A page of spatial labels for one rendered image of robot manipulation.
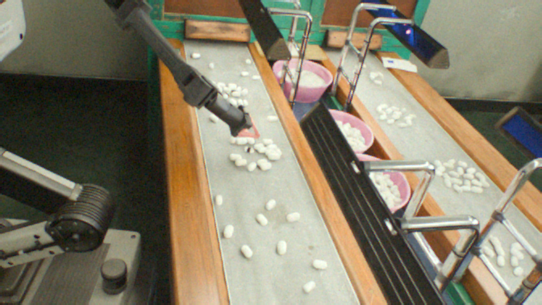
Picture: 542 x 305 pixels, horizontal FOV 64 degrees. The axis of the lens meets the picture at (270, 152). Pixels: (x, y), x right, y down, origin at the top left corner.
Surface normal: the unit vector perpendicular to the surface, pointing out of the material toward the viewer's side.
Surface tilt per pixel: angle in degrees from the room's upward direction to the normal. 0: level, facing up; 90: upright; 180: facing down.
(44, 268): 0
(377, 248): 58
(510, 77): 89
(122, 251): 0
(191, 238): 0
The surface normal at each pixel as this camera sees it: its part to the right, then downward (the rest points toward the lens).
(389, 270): -0.73, -0.41
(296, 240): 0.16, -0.80
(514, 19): 0.19, 0.60
